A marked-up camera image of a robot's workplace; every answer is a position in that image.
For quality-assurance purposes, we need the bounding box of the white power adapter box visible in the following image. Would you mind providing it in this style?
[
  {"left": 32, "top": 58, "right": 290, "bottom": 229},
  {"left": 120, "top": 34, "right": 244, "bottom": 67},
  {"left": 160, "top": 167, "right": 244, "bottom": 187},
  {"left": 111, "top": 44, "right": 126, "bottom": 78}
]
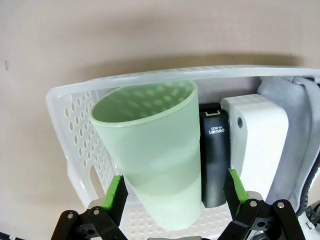
[{"left": 220, "top": 94, "right": 290, "bottom": 203}]

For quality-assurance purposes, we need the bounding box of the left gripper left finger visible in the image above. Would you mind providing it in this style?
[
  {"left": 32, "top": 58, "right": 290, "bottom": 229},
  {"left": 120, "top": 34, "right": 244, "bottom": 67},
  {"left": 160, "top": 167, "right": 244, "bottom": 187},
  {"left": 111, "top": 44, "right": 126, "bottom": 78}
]
[{"left": 51, "top": 174, "right": 130, "bottom": 240}]

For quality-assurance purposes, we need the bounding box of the black stapler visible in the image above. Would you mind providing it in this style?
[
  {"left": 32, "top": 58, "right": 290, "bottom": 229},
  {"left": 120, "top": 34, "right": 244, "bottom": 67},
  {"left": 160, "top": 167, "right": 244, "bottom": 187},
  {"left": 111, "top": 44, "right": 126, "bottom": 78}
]
[{"left": 198, "top": 102, "right": 231, "bottom": 208}]

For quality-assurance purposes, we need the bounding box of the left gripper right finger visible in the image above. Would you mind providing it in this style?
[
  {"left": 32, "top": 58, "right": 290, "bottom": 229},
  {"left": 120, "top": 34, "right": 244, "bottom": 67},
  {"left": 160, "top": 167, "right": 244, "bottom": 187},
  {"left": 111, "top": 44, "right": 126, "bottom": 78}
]
[{"left": 217, "top": 168, "right": 307, "bottom": 240}]

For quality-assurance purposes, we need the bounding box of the pale green plastic cup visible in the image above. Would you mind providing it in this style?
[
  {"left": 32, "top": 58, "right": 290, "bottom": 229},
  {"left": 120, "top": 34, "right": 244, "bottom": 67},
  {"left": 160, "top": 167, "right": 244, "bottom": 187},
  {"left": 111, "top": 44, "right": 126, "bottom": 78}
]
[{"left": 89, "top": 80, "right": 203, "bottom": 231}]

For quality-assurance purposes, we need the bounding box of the white perforated plastic basket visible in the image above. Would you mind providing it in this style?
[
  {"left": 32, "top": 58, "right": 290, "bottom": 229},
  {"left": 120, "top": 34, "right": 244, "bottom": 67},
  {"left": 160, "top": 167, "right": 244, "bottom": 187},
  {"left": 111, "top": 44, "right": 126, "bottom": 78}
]
[{"left": 46, "top": 64, "right": 320, "bottom": 240}]

